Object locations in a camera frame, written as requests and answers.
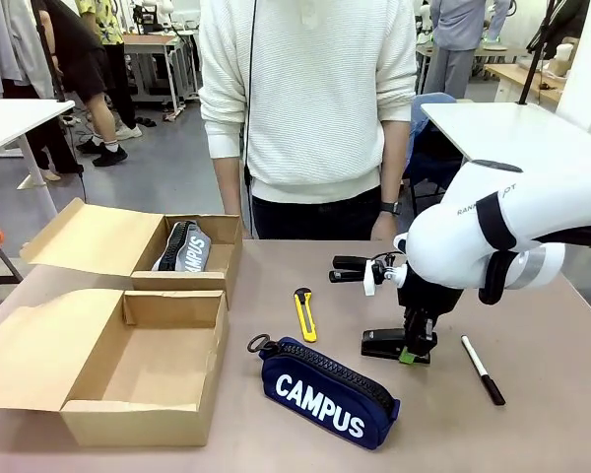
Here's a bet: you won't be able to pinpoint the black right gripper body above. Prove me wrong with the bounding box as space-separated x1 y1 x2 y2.
397 268 467 326

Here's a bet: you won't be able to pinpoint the black stapler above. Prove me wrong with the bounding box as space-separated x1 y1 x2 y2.
329 254 375 285
361 328 432 366

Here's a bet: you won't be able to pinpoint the navy Campus pencil case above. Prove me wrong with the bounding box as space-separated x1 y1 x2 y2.
246 333 402 439

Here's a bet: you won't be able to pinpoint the person left forearm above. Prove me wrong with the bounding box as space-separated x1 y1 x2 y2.
379 119 407 204

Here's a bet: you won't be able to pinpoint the person right forearm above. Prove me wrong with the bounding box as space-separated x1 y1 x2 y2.
213 155 254 240

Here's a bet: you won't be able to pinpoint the brown cardboard box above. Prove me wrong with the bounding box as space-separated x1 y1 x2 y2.
0 288 230 449
19 197 244 310

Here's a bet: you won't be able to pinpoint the person left hand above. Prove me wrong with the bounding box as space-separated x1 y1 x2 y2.
370 211 401 242

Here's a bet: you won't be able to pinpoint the black and white marker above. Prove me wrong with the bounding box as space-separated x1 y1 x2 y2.
460 334 507 407

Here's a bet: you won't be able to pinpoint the yellow utility knife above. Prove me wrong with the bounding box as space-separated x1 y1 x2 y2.
293 287 320 344

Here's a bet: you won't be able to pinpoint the person dark trousers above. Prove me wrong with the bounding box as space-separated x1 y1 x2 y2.
250 185 384 241

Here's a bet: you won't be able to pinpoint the blue chair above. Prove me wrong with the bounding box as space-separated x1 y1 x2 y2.
402 93 468 219

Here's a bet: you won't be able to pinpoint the white table top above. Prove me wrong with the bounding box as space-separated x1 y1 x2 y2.
419 101 591 165

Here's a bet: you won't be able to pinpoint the person torso white sweater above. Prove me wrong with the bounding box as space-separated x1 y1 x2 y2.
197 0 419 202

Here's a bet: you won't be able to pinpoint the grey Campus pencil case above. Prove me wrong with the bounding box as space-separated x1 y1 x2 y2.
150 220 214 274

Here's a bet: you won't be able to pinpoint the wooden workbench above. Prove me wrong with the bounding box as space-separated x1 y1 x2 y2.
483 62 572 107

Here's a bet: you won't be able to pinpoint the bystander in grey shirt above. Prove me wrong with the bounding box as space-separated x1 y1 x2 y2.
422 0 499 99

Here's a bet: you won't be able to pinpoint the black tripod pole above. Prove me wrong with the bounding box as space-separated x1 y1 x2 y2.
517 0 575 107

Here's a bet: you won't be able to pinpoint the bystander in yellow shirt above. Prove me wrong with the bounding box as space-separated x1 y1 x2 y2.
75 0 144 142

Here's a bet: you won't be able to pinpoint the bystander in black shorts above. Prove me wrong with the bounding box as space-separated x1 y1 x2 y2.
29 0 129 169

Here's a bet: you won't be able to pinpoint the white table with white legs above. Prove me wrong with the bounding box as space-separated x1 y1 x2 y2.
0 98 77 221

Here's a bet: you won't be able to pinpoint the grey hanging clothes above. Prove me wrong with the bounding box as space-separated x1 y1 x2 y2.
0 0 56 101

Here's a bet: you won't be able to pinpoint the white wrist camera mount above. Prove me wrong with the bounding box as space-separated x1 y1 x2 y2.
362 234 409 298

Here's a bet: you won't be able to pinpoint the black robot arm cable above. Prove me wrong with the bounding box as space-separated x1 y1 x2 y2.
477 227 591 304

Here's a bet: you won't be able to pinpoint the thin black hanging cable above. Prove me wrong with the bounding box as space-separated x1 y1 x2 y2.
242 0 258 238

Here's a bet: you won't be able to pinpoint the metal frame table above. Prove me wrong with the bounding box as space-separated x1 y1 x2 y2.
121 28 201 115

